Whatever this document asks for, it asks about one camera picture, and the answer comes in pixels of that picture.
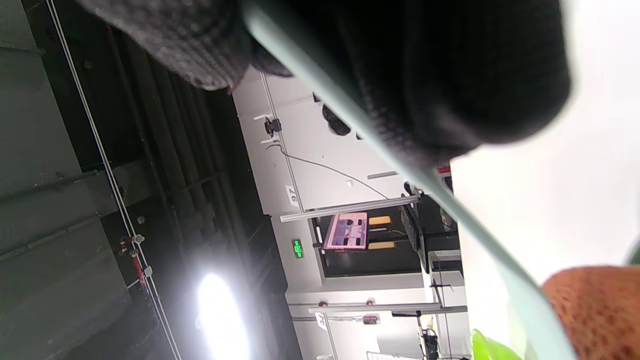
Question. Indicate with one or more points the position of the person's right hand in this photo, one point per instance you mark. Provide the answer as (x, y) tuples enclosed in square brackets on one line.
[(450, 65)]

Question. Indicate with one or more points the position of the light teal dessert spatula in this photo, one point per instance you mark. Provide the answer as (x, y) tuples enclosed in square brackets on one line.
[(350, 107)]

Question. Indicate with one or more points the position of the light green plate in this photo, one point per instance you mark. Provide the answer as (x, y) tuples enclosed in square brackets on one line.
[(635, 255)]

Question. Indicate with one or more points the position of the orange-brown bread slice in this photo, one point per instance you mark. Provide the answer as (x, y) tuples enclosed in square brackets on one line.
[(595, 315)]

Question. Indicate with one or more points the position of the pink-screen monitor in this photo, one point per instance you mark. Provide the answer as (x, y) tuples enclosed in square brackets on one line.
[(345, 231)]

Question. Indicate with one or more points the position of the green exit sign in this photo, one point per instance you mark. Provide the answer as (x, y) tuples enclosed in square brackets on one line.
[(297, 248)]

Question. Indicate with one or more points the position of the lime green plastic bowl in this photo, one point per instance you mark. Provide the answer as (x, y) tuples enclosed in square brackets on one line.
[(492, 350)]

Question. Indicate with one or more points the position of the bright ceiling lamp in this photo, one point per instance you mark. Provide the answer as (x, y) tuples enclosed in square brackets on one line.
[(222, 320)]

